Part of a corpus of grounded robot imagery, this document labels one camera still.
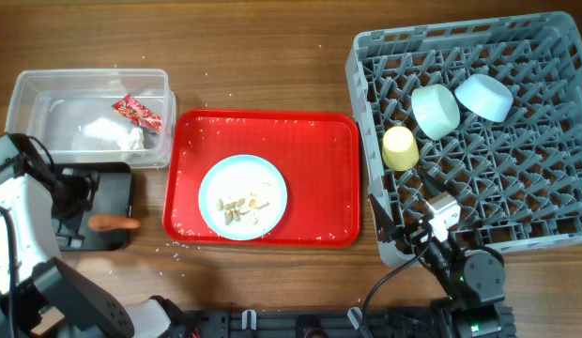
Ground yellow cup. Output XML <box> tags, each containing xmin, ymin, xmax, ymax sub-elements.
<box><xmin>381</xmin><ymin>126</ymin><xmax>420</xmax><ymax>172</ymax></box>

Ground pale green bowl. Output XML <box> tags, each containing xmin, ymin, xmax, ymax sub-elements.
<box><xmin>411</xmin><ymin>84</ymin><xmax>460</xmax><ymax>141</ymax></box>

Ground light blue small bowl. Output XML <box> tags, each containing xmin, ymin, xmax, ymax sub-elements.
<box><xmin>454</xmin><ymin>74</ymin><xmax>513</xmax><ymax>122</ymax></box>

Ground red serving tray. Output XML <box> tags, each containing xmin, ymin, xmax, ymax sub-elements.
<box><xmin>162</xmin><ymin>109</ymin><xmax>360</xmax><ymax>248</ymax></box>

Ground white tissue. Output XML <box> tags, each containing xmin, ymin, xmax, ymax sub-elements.
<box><xmin>116</xmin><ymin>127</ymin><xmax>145</xmax><ymax>151</ymax></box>

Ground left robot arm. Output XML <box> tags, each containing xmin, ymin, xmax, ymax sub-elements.
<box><xmin>0</xmin><ymin>132</ymin><xmax>177</xmax><ymax>337</ymax></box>

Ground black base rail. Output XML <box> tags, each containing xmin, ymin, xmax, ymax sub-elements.
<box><xmin>177</xmin><ymin>305</ymin><xmax>515</xmax><ymax>338</ymax></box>

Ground almonds and rice scraps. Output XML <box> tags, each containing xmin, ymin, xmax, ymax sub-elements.
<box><xmin>216</xmin><ymin>181</ymin><xmax>272</xmax><ymax>225</ymax></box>

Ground grey dishwasher rack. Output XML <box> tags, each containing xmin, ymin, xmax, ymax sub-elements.
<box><xmin>345</xmin><ymin>12</ymin><xmax>582</xmax><ymax>252</ymax></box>

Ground red snack wrapper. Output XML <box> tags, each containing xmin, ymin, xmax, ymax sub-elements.
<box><xmin>112</xmin><ymin>95</ymin><xmax>162</xmax><ymax>133</ymax></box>

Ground light blue plate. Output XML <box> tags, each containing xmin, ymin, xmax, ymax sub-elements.
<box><xmin>198</xmin><ymin>155</ymin><xmax>288</xmax><ymax>241</ymax></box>

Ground clear plastic bin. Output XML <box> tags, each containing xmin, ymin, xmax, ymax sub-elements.
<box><xmin>5</xmin><ymin>69</ymin><xmax>176</xmax><ymax>169</ymax></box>

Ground right black cable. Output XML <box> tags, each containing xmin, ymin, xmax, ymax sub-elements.
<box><xmin>360</xmin><ymin>229</ymin><xmax>436</xmax><ymax>325</ymax></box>

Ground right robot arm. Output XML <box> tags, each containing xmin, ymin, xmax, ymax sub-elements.
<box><xmin>361</xmin><ymin>169</ymin><xmax>506</xmax><ymax>337</ymax></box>

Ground black plastic tray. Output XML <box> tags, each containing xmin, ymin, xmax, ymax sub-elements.
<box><xmin>52</xmin><ymin>162</ymin><xmax>133</xmax><ymax>252</ymax></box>

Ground orange carrot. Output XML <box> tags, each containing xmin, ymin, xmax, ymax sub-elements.
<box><xmin>88</xmin><ymin>214</ymin><xmax>141</xmax><ymax>232</ymax></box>

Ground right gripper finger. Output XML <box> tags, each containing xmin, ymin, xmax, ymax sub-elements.
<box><xmin>416</xmin><ymin>167</ymin><xmax>453</xmax><ymax>195</ymax></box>
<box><xmin>368</xmin><ymin>193</ymin><xmax>401</xmax><ymax>242</ymax></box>

